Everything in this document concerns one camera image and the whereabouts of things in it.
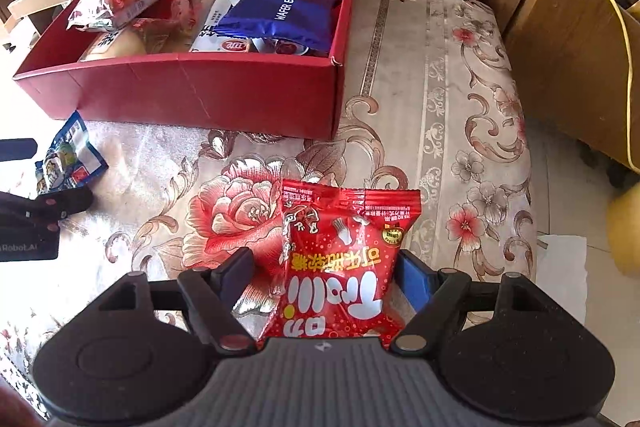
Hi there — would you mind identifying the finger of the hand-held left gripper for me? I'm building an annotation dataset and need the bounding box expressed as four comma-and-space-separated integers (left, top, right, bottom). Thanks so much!
0, 184, 94, 230
0, 137, 38, 164

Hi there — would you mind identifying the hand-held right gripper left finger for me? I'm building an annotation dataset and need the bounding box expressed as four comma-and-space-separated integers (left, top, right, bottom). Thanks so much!
97, 247, 258, 353

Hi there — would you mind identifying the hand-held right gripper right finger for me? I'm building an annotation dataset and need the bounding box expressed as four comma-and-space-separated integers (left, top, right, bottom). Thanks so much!
390, 249, 546, 355

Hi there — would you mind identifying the blue printed snack packet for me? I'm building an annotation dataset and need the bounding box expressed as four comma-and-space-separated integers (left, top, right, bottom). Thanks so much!
35, 111, 110, 195

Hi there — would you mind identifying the red candy packet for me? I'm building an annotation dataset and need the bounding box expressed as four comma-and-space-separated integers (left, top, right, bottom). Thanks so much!
257, 178, 422, 350

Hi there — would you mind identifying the clear-wrapped yellow cake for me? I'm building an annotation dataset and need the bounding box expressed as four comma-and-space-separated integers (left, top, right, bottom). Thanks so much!
80, 29, 151, 62

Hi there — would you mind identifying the red cardboard box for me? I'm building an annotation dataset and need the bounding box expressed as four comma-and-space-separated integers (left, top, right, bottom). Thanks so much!
12, 0, 362, 141

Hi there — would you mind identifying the clear pink snack packet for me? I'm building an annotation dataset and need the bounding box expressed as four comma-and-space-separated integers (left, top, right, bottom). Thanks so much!
132, 0, 223, 52

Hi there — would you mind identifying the white snack packet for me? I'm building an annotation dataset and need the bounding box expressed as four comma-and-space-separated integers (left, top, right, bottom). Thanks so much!
190, 0, 311, 55

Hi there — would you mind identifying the dark blue wafer packet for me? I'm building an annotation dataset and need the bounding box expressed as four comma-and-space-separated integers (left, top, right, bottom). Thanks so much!
212, 0, 345, 56

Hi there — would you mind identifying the floral blanket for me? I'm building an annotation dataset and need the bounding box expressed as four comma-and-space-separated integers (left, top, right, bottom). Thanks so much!
0, 0, 538, 408

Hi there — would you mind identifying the yellow stool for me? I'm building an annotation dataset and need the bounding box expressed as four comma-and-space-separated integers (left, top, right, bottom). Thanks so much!
607, 189, 640, 278

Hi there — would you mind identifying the brown cardboard box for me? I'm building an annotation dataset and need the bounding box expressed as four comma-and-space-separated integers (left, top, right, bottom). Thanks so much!
502, 0, 640, 172

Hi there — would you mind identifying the yellow cable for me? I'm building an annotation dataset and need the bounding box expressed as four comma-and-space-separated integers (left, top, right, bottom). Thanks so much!
565, 0, 640, 170

